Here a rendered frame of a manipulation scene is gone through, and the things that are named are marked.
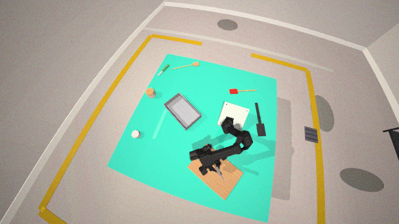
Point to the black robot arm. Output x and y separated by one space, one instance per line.
207 157

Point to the short white cylinder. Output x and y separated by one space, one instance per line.
135 134

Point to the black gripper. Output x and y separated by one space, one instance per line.
203 169

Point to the light wooden board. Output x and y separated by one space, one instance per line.
230 172

